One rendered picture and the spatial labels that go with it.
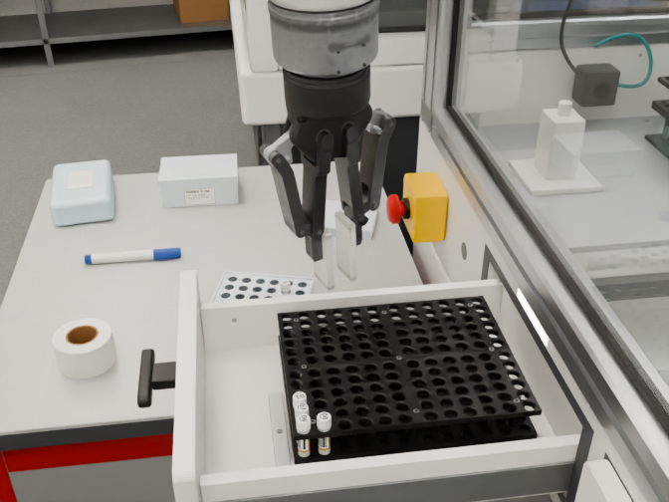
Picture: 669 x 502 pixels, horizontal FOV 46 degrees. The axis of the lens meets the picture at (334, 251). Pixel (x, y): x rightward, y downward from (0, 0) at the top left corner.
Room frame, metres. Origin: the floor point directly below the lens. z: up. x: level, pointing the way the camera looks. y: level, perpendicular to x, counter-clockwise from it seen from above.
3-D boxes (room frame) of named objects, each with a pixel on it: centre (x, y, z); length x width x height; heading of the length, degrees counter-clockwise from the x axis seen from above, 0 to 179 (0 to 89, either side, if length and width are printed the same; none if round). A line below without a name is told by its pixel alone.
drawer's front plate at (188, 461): (0.56, 0.14, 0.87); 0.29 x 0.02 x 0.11; 8
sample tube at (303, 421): (0.49, 0.03, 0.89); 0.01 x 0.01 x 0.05
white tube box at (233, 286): (0.84, 0.09, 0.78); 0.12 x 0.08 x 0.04; 82
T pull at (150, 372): (0.56, 0.16, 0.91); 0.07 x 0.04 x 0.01; 8
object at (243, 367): (0.59, -0.07, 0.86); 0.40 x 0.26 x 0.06; 98
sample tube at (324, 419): (0.50, 0.01, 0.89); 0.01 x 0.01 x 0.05
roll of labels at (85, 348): (0.75, 0.30, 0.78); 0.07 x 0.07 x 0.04
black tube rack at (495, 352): (0.59, -0.06, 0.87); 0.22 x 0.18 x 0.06; 98
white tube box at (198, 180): (1.18, 0.23, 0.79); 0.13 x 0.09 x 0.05; 97
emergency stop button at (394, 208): (0.92, -0.09, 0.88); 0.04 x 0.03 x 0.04; 8
